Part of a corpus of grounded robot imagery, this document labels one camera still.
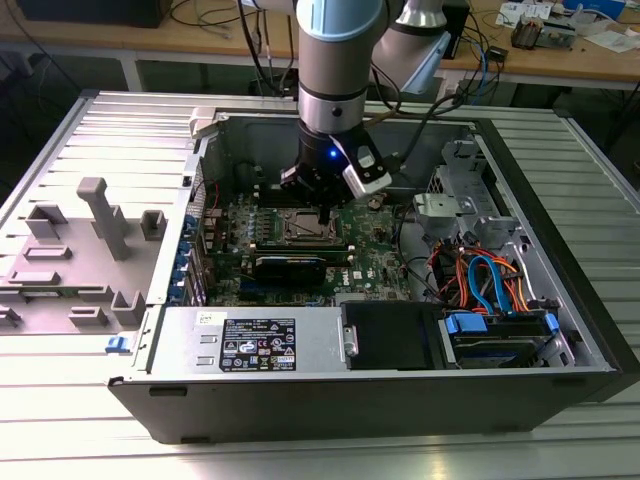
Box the silver power supply unit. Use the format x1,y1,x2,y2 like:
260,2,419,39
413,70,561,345
147,305,350,376

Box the black box on desk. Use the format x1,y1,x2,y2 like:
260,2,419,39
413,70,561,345
17,0,169,30

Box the red wire bundle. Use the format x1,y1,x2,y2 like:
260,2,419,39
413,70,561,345
428,239,459,296

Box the grey corner bracket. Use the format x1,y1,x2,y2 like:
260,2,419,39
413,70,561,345
189,106,222,140

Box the white printed leaflet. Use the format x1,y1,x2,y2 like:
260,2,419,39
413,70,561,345
495,1,526,27

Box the silver CPU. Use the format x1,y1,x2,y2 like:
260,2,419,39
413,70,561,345
294,215,322,237

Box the black camera cable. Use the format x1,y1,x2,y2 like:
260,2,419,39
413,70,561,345
384,92,467,175

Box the orange wire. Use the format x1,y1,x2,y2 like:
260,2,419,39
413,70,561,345
447,249,484,309
502,257,534,314

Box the CPU socket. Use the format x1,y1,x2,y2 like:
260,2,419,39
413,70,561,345
282,205,347,245

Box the black tower box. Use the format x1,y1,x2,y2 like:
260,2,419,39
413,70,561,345
442,0,472,60

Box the green motherboard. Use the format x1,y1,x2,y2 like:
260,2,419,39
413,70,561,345
202,192,419,307

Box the black graphics card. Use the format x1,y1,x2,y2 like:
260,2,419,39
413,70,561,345
253,255,329,288

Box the grey parts rack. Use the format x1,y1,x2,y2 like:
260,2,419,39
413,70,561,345
0,177,169,337

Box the black desk cable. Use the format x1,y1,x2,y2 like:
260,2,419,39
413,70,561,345
169,0,239,42

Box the metal heat sink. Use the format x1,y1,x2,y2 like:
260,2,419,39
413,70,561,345
510,13,545,50

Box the wooden desk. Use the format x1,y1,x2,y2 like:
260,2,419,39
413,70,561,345
0,0,640,94

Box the black PC case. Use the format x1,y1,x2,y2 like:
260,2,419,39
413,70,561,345
107,89,640,446

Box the hard disk in blue carrier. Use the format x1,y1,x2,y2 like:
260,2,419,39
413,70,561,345
438,309,560,370

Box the blue network cable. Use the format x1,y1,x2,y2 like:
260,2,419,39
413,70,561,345
477,42,496,99

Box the white paper sheets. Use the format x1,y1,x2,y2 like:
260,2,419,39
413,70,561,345
583,27,640,55

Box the black cable bundle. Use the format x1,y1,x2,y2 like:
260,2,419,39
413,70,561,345
394,202,446,304

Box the blue wire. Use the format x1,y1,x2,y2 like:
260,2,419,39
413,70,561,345
467,253,519,317

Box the blue cardboard box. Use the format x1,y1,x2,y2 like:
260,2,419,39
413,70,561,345
562,0,629,24

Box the perforated metal drive cage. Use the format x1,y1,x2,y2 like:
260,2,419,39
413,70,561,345
427,139,504,221

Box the grey metal device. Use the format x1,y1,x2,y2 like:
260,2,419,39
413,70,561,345
541,17,579,50

